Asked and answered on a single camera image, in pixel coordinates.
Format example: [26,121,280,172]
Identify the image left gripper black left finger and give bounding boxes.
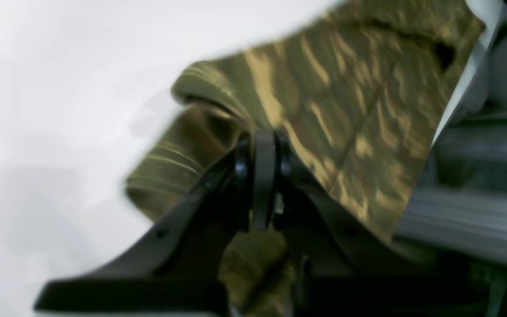
[34,132,276,314]

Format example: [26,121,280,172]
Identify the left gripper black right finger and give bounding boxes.
[274,133,489,317]

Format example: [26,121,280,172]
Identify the camouflage T-shirt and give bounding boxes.
[125,0,486,317]

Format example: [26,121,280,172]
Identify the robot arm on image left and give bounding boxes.
[34,0,507,317]

